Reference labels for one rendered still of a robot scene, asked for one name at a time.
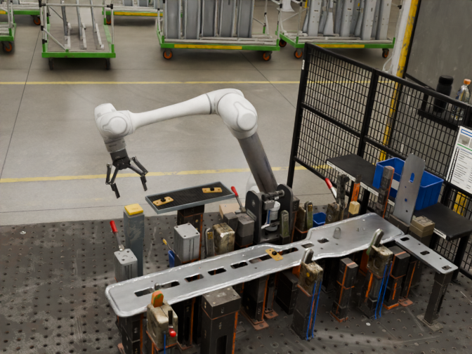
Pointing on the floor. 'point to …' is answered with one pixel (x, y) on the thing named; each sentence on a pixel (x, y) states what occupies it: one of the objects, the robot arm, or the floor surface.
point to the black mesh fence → (373, 128)
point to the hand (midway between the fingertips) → (131, 192)
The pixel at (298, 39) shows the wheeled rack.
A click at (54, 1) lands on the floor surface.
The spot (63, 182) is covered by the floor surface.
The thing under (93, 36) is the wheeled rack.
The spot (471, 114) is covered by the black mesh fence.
